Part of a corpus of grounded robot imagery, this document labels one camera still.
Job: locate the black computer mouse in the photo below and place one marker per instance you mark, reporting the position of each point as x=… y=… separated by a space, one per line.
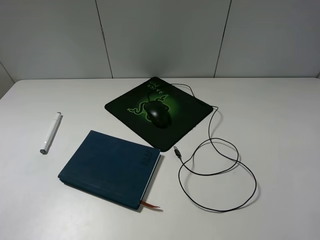
x=158 y=113

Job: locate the white marker pen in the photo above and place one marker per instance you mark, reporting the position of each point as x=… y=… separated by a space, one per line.
x=50 y=133

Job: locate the black green mouse pad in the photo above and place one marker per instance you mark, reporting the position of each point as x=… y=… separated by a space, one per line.
x=186 y=112

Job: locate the dark blue notebook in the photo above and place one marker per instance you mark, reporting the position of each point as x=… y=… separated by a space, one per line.
x=111 y=168

